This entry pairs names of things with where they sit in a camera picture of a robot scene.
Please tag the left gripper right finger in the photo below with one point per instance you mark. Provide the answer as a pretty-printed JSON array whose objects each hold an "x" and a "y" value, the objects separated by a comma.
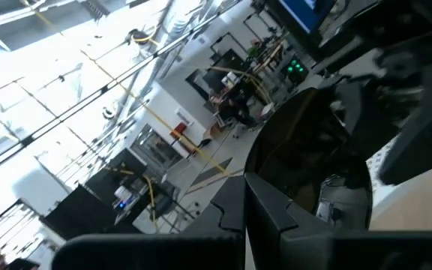
[{"x": 264, "y": 217}]

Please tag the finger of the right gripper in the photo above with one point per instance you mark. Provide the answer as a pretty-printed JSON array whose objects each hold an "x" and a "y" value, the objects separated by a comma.
[
  {"x": 377, "y": 105},
  {"x": 429, "y": 123}
]

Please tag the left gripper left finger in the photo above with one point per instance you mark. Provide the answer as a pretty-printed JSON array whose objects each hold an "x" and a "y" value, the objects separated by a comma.
[{"x": 227, "y": 210}]

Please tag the white perforated shelf rack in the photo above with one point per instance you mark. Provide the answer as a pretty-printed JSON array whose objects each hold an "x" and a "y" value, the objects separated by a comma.
[{"x": 374, "y": 165}]

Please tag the black device green lights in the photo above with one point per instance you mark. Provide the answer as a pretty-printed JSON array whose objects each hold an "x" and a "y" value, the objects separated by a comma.
[{"x": 296, "y": 71}]

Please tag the red bin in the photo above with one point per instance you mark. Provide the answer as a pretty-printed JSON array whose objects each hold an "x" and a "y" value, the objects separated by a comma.
[{"x": 178, "y": 130}]

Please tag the monitor with blue screen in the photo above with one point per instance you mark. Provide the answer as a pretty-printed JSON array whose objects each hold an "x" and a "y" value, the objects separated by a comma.
[{"x": 302, "y": 11}]

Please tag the black screen panel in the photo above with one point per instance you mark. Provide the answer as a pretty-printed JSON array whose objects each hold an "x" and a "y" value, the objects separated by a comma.
[{"x": 77, "y": 213}]

